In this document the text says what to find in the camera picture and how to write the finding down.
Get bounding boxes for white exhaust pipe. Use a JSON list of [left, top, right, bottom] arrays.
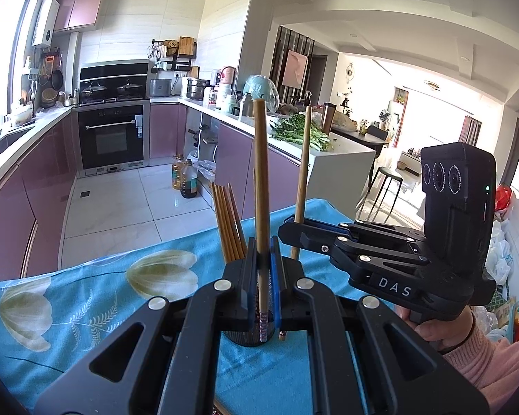
[[66, 32, 80, 96]]

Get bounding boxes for person's right hand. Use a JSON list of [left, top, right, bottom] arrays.
[[393, 306, 477, 355]]

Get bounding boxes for yellow oil bottle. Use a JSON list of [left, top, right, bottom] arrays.
[[171, 154, 186, 191]]

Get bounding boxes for wooden chopstick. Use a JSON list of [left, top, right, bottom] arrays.
[[228, 183, 247, 255], [217, 185, 237, 263], [253, 99, 270, 343], [279, 106, 312, 340]]

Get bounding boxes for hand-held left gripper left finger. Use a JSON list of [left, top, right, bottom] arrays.
[[32, 238, 261, 415]]

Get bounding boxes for brown tumbler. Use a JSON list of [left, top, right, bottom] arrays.
[[322, 102, 337, 136]]

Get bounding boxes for dark oil bottle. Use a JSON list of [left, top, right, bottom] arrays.
[[180, 158, 199, 200]]

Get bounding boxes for silver toaster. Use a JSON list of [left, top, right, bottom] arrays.
[[149, 78, 172, 98]]

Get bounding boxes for white plastic bag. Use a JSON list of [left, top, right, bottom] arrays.
[[485, 220, 515, 287]]

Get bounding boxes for black mesh utensil holder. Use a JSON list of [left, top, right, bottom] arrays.
[[222, 329, 280, 348]]

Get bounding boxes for black built-in oven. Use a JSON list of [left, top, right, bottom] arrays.
[[76, 104, 146, 170]]

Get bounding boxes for pink base cabinets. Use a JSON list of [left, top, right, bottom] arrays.
[[149, 102, 313, 231], [0, 107, 79, 278]]

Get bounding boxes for black stool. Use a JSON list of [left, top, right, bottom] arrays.
[[356, 167, 404, 226]]

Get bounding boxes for pink wall cabinet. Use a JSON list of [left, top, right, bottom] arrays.
[[53, 0, 107, 34]]

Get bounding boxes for steel stockpot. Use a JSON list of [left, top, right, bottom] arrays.
[[185, 77, 209, 101]]

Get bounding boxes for white water heater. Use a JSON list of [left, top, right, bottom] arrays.
[[31, 0, 61, 48]]

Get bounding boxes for green leafy vegetables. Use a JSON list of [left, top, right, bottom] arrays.
[[269, 113, 335, 153]]

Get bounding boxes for blue floral tablecloth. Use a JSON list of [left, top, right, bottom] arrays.
[[0, 198, 416, 415]]

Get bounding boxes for pair of chopsticks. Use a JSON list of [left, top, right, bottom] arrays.
[[222, 184, 242, 260]]

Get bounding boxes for steel sink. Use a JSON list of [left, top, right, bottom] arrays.
[[0, 124, 36, 157]]

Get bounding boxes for black wall rack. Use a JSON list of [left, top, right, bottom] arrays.
[[151, 37, 198, 73]]

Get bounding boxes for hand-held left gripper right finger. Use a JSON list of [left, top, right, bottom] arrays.
[[270, 238, 490, 415]]

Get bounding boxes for red bag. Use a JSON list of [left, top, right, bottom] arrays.
[[495, 183, 514, 213]]

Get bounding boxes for wooden slat partition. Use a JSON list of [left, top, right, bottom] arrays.
[[272, 25, 317, 96]]

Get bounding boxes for pot with glass lid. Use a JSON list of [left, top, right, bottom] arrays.
[[81, 81, 107, 99], [116, 80, 143, 96]]

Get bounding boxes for bundle of wooden chopsticks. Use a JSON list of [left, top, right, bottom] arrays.
[[211, 184, 232, 264]]

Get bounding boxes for clear plastic bag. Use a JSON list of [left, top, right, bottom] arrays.
[[194, 159, 218, 183]]

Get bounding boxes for ceramic bowl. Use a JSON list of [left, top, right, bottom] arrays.
[[10, 104, 34, 125]]

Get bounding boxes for pink wall picture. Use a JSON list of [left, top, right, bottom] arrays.
[[284, 49, 309, 92]]

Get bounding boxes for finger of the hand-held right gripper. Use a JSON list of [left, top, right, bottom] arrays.
[[278, 225, 429, 273], [294, 218, 425, 245]]

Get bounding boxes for black range hood stove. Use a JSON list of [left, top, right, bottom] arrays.
[[79, 59, 151, 105]]

